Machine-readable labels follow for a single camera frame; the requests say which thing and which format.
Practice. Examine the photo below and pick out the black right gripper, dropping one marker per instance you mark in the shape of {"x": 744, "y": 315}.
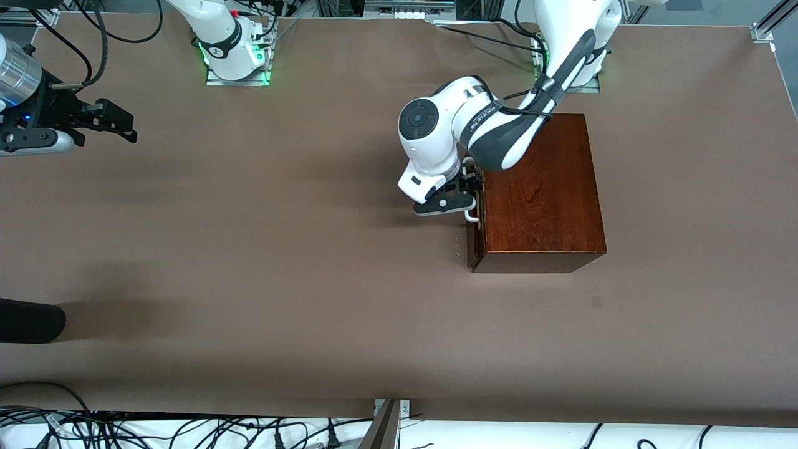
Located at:
{"x": 55, "y": 107}

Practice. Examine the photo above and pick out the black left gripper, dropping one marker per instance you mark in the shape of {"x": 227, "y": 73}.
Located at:
{"x": 469, "y": 181}

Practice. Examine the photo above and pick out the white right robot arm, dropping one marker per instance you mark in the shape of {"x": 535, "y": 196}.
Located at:
{"x": 218, "y": 31}

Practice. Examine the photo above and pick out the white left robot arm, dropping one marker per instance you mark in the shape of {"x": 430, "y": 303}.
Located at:
{"x": 430, "y": 143}

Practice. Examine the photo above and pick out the dark brown wooden cabinet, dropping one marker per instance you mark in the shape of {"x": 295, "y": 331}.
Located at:
{"x": 542, "y": 199}

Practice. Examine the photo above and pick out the brown table cover sheet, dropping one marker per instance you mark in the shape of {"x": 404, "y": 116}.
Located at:
{"x": 312, "y": 280}

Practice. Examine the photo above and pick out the black cylinder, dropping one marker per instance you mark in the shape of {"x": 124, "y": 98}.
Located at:
{"x": 31, "y": 321}

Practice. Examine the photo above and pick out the grey metal beam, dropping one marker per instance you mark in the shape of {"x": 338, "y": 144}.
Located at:
{"x": 380, "y": 433}

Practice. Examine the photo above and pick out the black power plug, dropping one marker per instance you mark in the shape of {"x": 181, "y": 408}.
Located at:
{"x": 278, "y": 440}
{"x": 333, "y": 439}

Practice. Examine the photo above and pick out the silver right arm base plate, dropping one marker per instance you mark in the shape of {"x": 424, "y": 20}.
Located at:
{"x": 215, "y": 80}

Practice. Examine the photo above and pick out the aluminium frame profile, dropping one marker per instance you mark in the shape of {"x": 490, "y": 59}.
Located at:
{"x": 25, "y": 19}
{"x": 770, "y": 25}

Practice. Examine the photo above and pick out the silver corner bracket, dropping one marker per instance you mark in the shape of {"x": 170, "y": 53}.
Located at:
{"x": 405, "y": 408}

